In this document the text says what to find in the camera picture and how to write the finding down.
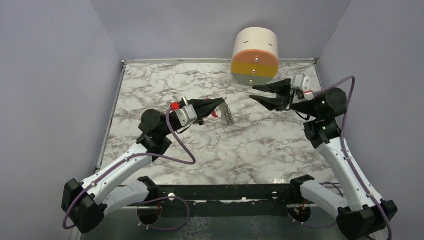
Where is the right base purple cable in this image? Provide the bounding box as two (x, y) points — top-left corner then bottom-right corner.
(287, 181), (345, 230)

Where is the black mounting rail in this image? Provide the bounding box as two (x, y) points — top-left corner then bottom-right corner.
(133, 183), (305, 218)

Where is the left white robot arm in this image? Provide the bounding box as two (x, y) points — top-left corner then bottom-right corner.
(61, 97), (226, 234)

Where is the round pastel drawer cabinet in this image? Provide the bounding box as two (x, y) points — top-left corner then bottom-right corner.
(230, 27), (279, 86)

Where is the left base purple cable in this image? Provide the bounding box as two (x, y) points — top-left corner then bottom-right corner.
(136, 196), (191, 231)

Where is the red keychain with metal chain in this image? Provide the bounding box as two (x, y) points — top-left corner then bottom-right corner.
(208, 98), (234, 126)

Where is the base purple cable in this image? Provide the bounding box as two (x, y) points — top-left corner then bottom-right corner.
(136, 196), (191, 231)
(287, 181), (345, 230)

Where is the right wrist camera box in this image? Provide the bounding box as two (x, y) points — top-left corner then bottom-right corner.
(290, 73), (314, 101)

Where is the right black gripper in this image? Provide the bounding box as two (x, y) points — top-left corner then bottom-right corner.
(250, 77), (321, 118)

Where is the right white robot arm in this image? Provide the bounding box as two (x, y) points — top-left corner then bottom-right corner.
(253, 76), (398, 240)

